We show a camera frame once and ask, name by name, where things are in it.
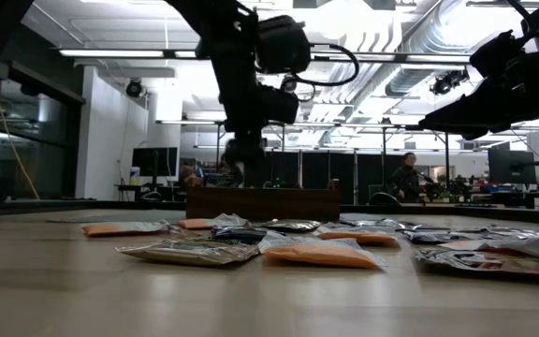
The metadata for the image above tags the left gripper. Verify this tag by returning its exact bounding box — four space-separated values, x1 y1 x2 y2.
212 65 270 188

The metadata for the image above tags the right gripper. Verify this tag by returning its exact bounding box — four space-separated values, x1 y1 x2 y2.
417 49 539 140

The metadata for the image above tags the black green tea packet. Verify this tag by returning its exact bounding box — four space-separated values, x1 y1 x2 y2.
211 226 269 244

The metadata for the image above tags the silver foil tea packet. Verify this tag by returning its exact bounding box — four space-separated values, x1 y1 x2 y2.
262 218 322 234
115 238 261 268

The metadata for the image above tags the brown wooden box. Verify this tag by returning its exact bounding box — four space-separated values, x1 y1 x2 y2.
185 175 342 223

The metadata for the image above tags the black computer monitor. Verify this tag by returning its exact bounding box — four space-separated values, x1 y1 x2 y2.
488 149 537 185
132 147 179 178

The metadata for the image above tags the black office chair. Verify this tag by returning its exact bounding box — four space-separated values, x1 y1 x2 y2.
367 191 402 207

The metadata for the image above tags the dark background desk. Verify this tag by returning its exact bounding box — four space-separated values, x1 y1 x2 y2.
113 183 186 203

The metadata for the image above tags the black background rig frame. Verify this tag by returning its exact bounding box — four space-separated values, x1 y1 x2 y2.
155 119 453 205

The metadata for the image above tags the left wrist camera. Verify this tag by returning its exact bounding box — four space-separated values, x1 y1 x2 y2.
259 83 300 125

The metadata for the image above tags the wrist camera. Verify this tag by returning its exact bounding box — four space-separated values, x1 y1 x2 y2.
469 28 531 79
259 83 300 125

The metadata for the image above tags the silver ventilation duct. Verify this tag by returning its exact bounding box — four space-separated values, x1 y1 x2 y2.
318 0 532 111

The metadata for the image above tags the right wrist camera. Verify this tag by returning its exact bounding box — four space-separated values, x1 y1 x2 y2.
469 28 531 79

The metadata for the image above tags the black camera cable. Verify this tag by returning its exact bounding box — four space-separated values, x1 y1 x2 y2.
292 42 360 102

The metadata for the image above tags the yellow cable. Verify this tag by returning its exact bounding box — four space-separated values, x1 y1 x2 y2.
0 69 41 201

